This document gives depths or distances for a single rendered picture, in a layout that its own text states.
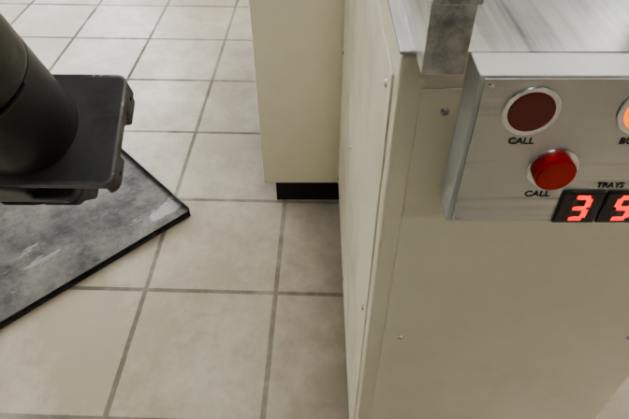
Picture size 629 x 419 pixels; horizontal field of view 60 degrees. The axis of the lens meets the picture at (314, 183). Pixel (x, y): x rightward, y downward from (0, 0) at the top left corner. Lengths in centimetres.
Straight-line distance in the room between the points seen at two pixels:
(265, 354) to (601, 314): 71
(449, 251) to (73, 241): 110
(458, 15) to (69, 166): 24
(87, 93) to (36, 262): 115
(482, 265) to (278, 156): 86
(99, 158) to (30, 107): 5
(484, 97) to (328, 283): 95
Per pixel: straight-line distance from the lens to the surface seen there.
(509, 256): 56
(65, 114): 31
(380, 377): 73
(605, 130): 44
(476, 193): 44
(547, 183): 44
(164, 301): 130
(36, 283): 142
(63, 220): 154
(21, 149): 29
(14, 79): 27
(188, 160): 164
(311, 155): 134
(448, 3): 34
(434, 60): 36
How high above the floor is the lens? 103
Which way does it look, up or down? 42 degrees down
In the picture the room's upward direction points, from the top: straight up
